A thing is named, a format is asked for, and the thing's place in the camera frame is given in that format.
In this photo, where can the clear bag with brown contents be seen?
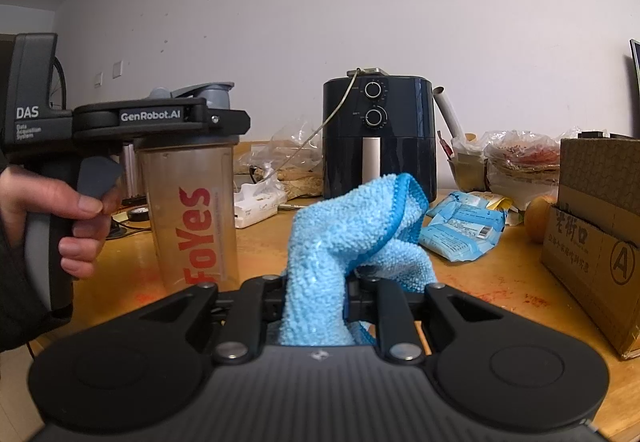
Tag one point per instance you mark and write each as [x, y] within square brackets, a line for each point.
[300, 157]

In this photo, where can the white wall switch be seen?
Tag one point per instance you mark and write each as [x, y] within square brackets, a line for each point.
[98, 80]
[116, 69]

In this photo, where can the smartphone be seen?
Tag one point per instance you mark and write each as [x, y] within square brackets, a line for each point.
[367, 71]

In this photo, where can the person's left hand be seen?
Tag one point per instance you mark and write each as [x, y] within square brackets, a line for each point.
[75, 227]

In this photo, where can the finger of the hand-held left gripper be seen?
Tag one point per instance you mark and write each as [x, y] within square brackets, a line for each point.
[227, 121]

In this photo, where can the white cardboard tube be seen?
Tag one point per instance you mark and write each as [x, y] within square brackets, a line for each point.
[449, 112]

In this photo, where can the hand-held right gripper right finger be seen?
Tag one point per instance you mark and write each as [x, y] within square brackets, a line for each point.
[392, 312]

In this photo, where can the yellow snack packet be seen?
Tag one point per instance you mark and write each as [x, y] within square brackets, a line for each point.
[495, 202]

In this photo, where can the clear shaker bottle grey lid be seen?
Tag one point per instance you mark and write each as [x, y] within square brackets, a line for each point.
[190, 172]

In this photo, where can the black tape roll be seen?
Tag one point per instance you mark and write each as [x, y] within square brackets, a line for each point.
[138, 214]

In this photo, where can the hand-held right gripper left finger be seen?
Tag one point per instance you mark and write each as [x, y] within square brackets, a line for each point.
[242, 312]

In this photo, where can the white power strip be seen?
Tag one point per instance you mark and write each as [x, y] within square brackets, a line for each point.
[255, 209]

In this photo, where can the light blue microfiber cloth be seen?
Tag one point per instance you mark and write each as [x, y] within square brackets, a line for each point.
[315, 272]

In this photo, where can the round yellow-red fruit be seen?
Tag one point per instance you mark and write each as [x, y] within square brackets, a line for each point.
[539, 219]

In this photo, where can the steel cylinder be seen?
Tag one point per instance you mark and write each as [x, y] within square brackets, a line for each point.
[131, 170]

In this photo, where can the cardboard box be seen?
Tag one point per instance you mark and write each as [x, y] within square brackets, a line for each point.
[600, 232]

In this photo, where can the black air fryer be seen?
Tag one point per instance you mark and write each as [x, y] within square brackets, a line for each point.
[400, 157]

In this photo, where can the blue snack packet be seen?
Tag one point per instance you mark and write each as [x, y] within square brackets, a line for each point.
[457, 202]
[475, 222]
[455, 244]

